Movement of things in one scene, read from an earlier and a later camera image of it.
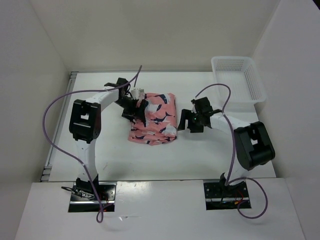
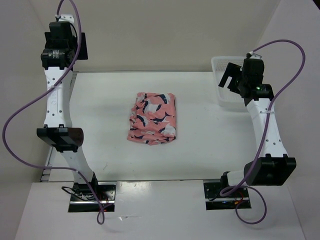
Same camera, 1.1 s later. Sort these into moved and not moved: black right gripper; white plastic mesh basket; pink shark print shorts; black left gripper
Moved: black left gripper; black right gripper
Not moved: pink shark print shorts; white plastic mesh basket
